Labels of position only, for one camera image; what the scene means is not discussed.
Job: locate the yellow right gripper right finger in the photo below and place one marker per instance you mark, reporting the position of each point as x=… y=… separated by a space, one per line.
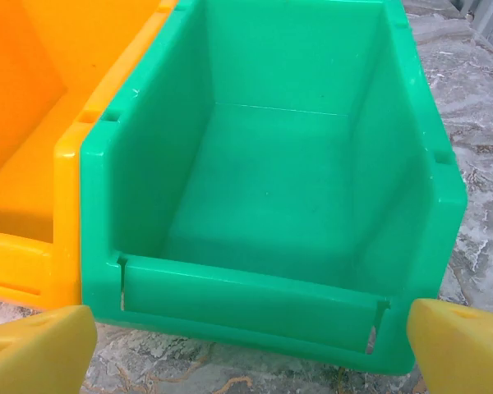
x=460 y=353

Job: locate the orange plastic bin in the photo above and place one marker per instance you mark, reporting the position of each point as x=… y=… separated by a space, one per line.
x=24 y=82

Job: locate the green plastic bin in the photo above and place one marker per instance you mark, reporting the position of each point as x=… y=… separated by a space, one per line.
x=271 y=184

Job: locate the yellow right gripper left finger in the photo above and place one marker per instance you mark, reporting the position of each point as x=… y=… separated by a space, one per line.
x=37 y=353

